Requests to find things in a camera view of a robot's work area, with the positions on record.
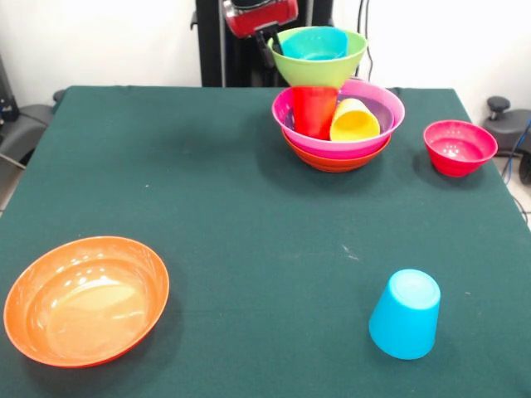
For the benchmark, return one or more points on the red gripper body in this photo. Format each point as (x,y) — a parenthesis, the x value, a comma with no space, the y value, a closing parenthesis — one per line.
(261,18)

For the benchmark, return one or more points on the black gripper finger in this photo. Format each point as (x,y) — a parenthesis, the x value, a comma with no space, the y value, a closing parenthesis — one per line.
(278,45)
(265,51)

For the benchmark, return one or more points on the blue bowl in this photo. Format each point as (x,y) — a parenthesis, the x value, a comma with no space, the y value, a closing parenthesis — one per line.
(315,43)

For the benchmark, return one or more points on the green bowl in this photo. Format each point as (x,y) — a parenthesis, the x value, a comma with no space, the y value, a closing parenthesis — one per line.
(315,72)

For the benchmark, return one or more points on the red cup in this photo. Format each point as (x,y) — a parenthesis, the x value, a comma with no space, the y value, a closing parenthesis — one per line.
(313,116)

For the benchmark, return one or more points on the yellow cup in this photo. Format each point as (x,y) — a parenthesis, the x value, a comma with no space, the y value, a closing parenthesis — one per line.
(354,122)

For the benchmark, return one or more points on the large pink bowl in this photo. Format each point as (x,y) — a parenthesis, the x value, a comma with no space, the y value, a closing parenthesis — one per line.
(386,99)

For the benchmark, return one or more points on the orange bowl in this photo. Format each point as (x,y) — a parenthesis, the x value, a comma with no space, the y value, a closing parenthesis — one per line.
(85,302)
(323,162)

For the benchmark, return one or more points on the purple bowl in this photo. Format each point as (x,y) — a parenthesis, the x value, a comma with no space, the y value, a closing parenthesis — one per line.
(383,114)

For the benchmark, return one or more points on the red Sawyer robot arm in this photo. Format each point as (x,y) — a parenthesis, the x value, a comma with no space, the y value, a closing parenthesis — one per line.
(253,3)

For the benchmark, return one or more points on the dark green tablecloth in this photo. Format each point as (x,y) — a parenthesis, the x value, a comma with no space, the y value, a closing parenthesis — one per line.
(249,207)

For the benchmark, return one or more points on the small crimson bowl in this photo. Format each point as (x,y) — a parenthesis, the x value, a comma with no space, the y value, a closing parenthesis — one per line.
(459,153)

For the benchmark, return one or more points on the black caster leg with knob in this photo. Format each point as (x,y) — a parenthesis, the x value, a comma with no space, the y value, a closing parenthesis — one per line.
(25,124)
(508,124)

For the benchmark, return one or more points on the light blue cup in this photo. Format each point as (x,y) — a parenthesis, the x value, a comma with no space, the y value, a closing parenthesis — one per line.
(404,315)

